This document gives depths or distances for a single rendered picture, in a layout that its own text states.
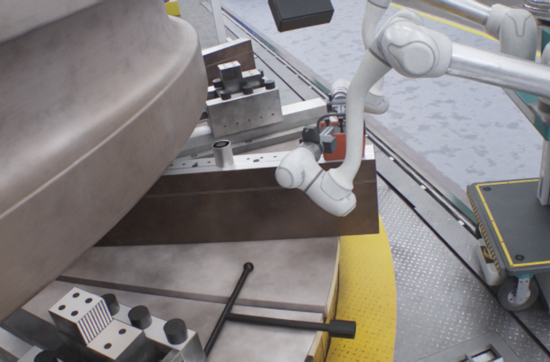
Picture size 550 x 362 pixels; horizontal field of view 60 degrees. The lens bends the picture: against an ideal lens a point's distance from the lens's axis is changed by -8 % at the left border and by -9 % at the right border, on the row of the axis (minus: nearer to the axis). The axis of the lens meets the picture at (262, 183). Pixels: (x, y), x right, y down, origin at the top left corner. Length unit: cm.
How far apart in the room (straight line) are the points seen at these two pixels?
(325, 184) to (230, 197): 67
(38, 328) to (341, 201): 112
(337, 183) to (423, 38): 58
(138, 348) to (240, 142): 208
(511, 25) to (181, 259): 176
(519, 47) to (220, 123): 175
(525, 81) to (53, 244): 143
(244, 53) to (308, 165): 278
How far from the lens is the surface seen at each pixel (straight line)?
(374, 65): 163
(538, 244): 232
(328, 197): 174
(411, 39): 141
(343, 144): 212
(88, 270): 255
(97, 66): 185
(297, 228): 233
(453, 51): 151
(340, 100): 235
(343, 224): 231
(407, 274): 260
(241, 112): 312
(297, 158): 174
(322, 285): 209
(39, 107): 163
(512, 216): 247
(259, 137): 329
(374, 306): 244
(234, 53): 438
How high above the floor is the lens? 168
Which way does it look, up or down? 29 degrees down
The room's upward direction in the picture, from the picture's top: 10 degrees counter-clockwise
